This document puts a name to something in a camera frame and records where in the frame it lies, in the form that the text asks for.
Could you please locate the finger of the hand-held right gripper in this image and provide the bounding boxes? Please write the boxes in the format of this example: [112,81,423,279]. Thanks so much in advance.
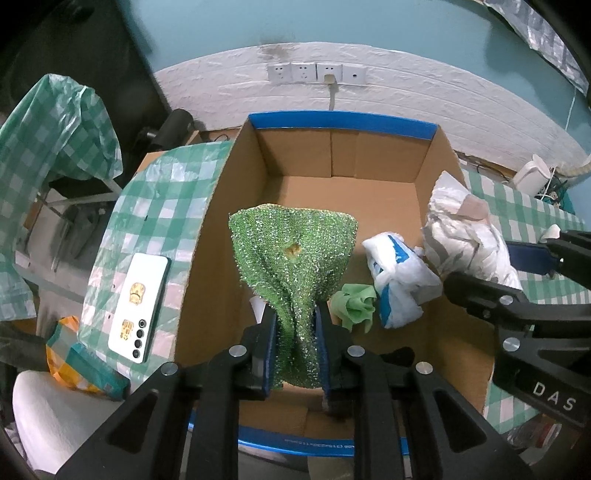
[444,271,591,358]
[508,229,591,291]

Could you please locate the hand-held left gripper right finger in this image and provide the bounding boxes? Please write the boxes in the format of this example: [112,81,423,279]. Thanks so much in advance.
[316,305,535,480]

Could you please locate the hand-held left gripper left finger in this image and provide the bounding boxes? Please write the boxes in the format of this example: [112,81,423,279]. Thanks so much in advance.
[55,305,279,480]

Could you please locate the clear plastic bag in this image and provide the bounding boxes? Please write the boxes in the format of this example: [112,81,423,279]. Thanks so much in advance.
[421,171,525,291]

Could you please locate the green microfiber cloth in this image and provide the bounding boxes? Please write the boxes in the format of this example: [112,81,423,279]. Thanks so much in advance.
[329,284,377,332]

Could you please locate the green sparkly scrubbing cloth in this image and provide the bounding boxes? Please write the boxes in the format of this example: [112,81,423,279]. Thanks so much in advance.
[228,203,358,391]

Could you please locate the white plastic bag blue print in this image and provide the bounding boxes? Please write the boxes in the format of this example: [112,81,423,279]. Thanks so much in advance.
[361,233,443,329]

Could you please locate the cardboard box blue edge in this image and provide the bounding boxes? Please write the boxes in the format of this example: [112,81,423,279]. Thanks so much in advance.
[173,112,502,457]

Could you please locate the white electric kettle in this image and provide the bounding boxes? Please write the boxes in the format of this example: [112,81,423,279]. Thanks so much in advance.
[512,154,555,190]

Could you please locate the white smartphone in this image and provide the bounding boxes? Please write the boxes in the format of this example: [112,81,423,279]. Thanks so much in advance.
[108,253,171,364]

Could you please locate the green checked tablecloth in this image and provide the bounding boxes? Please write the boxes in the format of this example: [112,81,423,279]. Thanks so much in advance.
[78,141,591,437]

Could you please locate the orange green packet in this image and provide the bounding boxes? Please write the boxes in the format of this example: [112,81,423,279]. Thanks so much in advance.
[46,316,130,400]

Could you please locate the silver foil sheet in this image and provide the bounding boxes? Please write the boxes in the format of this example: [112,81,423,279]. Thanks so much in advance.
[485,0,591,88]

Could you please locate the white padded seat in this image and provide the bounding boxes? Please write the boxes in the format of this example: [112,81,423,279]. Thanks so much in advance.
[11,369,139,474]

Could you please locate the black cylindrical object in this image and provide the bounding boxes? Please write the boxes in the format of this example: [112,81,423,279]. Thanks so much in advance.
[157,110,195,148]

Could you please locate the green checked plastic sheet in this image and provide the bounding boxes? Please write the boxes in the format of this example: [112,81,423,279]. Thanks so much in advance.
[0,74,123,321]

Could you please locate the tangled cables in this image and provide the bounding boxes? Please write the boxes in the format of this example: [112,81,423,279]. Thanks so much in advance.
[538,178,572,205]

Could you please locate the corrugated hose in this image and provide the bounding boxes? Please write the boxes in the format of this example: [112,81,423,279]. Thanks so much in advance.
[554,159,591,180]

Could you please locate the metal chair frame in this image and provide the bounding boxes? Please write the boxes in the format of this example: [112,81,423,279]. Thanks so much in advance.
[28,178,122,261]

